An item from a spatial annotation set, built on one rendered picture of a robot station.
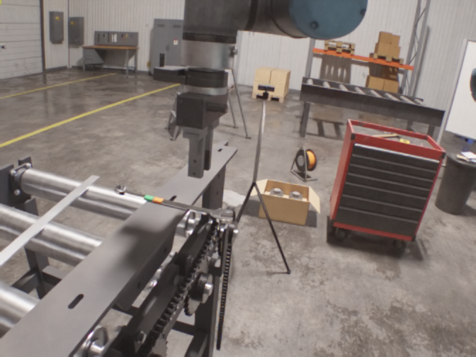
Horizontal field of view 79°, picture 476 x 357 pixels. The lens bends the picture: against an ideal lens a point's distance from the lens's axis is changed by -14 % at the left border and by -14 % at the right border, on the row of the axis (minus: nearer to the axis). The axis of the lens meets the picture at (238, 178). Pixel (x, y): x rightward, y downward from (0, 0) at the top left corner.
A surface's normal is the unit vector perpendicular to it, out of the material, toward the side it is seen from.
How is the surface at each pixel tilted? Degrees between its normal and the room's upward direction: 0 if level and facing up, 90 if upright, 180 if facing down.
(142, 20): 90
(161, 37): 90
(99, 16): 90
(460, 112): 90
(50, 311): 0
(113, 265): 0
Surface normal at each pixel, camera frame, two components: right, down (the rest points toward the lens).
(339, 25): 0.18, 0.49
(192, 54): -0.45, 0.33
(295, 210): -0.20, 0.39
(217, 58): 0.40, 0.41
